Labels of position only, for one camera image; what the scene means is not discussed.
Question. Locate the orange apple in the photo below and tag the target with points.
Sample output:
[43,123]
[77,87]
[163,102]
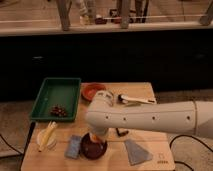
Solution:
[94,138]

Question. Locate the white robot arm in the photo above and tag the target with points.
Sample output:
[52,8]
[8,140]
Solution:
[190,117]

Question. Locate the orange bowl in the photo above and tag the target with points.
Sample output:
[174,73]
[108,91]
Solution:
[91,89]

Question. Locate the dark purple bowl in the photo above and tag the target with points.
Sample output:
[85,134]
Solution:
[92,150]

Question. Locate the green plastic tray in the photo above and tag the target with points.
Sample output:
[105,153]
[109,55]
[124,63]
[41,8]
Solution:
[56,92]

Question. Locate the red grape bunch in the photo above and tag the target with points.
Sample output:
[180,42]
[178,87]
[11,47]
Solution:
[58,111]

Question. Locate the yellow banana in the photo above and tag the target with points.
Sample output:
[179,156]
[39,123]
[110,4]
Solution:
[49,129]

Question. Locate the blue sponge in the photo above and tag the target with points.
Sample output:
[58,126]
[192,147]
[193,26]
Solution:
[73,147]

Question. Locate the grey folded cloth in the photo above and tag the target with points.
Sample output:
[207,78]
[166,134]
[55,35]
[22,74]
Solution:
[136,153]

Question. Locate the small white plate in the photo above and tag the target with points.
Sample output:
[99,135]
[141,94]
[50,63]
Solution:
[50,140]

